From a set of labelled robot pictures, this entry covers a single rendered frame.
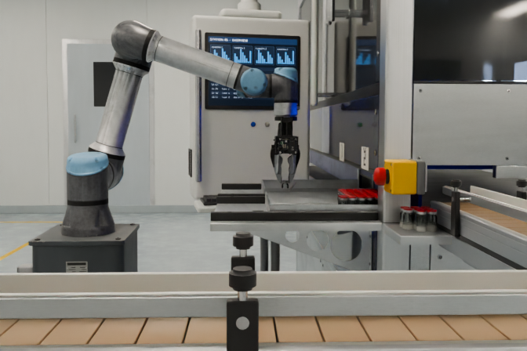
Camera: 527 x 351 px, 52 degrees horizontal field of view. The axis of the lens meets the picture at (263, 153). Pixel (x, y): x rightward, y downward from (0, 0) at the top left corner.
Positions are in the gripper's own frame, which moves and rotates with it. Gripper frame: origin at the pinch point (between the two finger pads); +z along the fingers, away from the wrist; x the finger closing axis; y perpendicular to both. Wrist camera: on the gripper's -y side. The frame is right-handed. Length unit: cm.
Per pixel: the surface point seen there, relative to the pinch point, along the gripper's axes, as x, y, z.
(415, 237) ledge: 22, 65, 6
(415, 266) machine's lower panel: 27, 51, 15
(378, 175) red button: 16, 59, -7
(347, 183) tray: 23.3, -14.6, 3.3
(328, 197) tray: 11.3, 19.4, 3.6
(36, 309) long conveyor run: -30, 131, -3
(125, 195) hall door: -161, -504, 73
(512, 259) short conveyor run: 30, 90, 4
